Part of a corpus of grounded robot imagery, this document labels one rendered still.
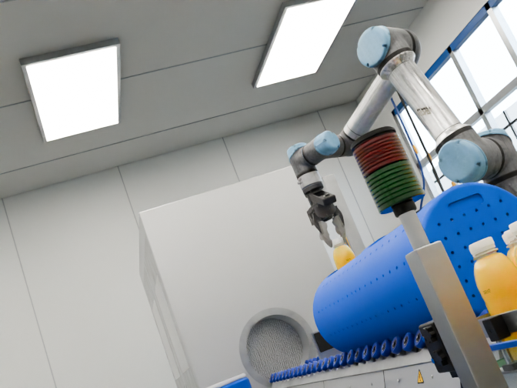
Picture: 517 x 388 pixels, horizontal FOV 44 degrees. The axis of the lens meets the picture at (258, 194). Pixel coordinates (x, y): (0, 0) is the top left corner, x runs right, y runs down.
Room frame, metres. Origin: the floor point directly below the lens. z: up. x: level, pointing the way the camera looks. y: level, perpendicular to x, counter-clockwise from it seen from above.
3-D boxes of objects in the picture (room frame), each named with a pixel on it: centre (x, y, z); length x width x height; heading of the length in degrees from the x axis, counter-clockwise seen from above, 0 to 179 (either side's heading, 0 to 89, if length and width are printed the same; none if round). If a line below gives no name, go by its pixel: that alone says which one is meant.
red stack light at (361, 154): (0.82, -0.17, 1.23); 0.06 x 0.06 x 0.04
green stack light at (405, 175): (0.82, -0.17, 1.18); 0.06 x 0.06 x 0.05
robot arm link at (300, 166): (2.09, -0.18, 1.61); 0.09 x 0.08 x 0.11; 44
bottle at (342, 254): (2.07, -0.18, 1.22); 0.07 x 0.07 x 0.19
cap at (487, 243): (1.07, -0.31, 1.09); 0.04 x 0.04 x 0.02
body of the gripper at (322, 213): (2.10, -0.17, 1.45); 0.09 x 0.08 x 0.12; 16
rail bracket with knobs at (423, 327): (1.19, -0.23, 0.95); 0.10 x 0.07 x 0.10; 106
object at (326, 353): (2.57, -0.04, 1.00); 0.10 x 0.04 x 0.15; 106
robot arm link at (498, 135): (1.78, -0.65, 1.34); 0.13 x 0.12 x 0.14; 134
